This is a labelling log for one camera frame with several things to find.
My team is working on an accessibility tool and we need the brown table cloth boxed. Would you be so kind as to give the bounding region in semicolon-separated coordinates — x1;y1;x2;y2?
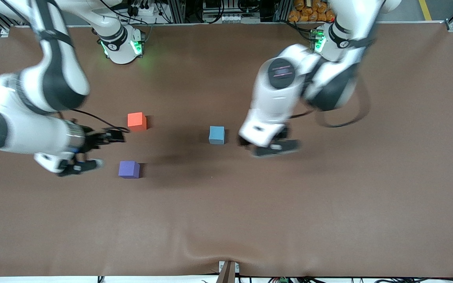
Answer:
0;22;453;277

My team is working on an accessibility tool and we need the blue block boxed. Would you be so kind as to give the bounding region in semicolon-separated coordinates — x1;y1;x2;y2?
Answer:
209;126;226;145

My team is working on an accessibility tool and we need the purple block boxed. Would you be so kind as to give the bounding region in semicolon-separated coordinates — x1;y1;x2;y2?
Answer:
118;160;140;179

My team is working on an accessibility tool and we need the orange block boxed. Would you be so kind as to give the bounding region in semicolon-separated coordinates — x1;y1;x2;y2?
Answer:
127;112;147;132

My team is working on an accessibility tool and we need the white connector strip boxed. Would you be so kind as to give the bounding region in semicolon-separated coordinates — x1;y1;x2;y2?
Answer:
221;14;253;24

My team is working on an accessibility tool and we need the pile of orange packets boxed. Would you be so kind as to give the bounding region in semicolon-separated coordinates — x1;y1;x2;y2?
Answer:
288;0;335;22

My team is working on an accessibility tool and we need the white power strip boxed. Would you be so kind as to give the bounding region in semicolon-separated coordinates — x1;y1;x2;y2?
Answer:
131;4;164;17

